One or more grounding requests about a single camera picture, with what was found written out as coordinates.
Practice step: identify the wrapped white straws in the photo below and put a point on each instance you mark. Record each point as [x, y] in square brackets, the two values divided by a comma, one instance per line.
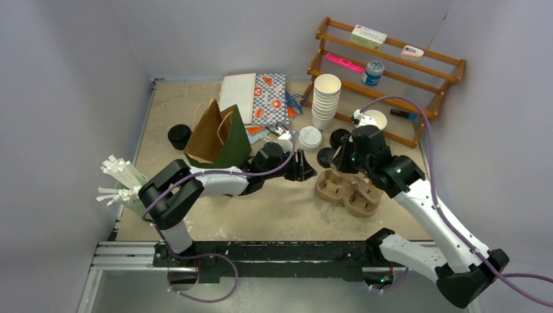
[124, 172]

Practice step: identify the brown pulp cup carrier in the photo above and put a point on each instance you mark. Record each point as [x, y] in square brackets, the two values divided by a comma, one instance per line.
[356, 194]

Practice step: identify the blue checkered bakery bag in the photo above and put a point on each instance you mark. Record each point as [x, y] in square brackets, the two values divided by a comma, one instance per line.
[269, 105]

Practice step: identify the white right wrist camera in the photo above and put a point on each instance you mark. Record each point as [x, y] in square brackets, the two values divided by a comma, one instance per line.
[359, 119]

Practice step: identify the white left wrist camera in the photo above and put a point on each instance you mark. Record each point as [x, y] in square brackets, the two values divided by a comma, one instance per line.
[285, 140]

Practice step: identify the white green box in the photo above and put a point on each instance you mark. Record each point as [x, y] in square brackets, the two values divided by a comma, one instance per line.
[367, 37]

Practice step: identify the stack of white paper cups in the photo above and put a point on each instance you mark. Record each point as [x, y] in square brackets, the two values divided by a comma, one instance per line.
[327, 88]

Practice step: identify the pink highlighter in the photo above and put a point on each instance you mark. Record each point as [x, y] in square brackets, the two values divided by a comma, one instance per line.
[344, 63]

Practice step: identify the orange paper bag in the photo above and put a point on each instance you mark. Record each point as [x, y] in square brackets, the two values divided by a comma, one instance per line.
[253, 130]

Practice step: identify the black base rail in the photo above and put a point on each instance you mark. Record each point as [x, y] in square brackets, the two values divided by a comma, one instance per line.
[351, 261]

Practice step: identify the dark printed coffee cup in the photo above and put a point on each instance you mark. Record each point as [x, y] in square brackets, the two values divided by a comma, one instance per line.
[380, 118]

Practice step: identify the white lid stack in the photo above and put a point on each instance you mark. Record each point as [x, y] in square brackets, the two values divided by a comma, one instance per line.
[310, 138]

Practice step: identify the blue lidded jar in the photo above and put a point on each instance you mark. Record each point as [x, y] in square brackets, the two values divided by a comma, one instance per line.
[373, 72]

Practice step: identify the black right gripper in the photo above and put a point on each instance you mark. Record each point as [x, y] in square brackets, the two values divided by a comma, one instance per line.
[341, 160]

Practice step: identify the single black coffee lid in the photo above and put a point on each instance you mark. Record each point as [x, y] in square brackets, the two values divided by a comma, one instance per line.
[325, 157]

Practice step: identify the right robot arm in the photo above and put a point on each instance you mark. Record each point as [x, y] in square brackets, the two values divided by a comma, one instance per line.
[461, 265]

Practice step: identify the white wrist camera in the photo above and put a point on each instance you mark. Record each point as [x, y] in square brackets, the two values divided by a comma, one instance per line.
[359, 119]
[285, 140]

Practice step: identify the pink white small case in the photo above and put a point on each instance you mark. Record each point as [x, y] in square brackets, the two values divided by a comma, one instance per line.
[412, 53]

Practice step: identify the green straw holder cup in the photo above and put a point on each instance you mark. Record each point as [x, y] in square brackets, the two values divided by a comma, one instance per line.
[129, 198]

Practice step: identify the dark blue marker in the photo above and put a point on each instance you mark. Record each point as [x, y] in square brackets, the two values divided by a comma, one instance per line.
[404, 114]

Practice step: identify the green paper bag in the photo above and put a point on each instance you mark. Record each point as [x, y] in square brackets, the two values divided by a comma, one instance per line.
[219, 138]

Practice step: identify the wooden shelf rack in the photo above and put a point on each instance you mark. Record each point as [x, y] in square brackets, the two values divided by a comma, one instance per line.
[434, 106]

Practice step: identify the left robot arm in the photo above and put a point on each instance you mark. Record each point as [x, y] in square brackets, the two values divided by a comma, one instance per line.
[172, 192]

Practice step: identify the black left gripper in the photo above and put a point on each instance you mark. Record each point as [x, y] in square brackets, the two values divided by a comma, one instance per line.
[300, 171]

